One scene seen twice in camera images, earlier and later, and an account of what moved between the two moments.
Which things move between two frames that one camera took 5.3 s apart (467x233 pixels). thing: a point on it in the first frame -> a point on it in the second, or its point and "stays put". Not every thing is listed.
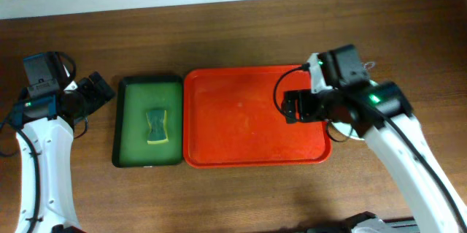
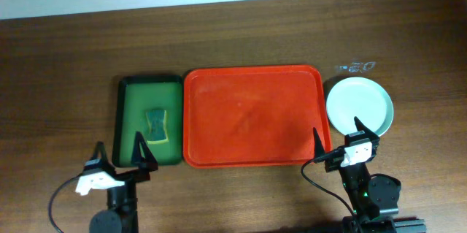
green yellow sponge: [158, 130] stays put
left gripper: [96, 89] -> [128, 174]
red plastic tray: [235, 117] stays put
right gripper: [297, 106] -> [336, 160]
